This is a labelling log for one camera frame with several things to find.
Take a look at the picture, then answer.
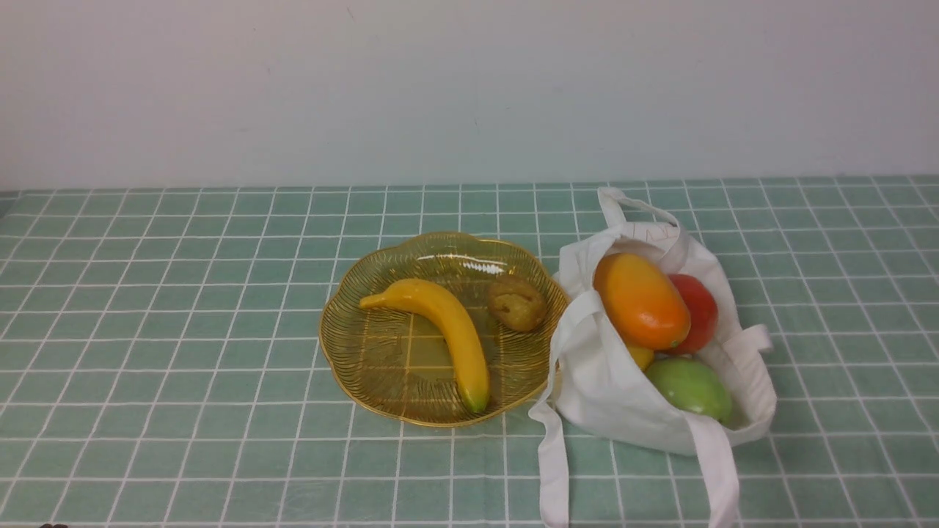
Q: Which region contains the orange mango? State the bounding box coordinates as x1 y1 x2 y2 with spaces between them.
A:
593 253 691 351

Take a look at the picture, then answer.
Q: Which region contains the brown kiwi fruit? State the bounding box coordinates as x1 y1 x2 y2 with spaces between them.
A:
487 275 547 333

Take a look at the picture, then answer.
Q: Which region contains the yellow glass fruit plate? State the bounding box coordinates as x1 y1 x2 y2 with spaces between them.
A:
319 232 568 428

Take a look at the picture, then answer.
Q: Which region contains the white cloth bag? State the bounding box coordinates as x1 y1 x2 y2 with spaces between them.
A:
529 187 777 527

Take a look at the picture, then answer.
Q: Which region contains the yellow banana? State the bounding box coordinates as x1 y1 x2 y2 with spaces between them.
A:
359 278 490 412

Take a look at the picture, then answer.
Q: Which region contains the yellow lemon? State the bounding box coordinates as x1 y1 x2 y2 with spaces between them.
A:
626 344 655 372

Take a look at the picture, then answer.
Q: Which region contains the red tomato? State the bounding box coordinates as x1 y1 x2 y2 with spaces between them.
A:
666 274 719 356

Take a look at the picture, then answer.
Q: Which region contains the green apple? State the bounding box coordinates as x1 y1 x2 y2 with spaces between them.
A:
645 357 732 422

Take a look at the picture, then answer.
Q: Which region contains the green checkered tablecloth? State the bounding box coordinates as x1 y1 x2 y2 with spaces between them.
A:
1 176 938 527

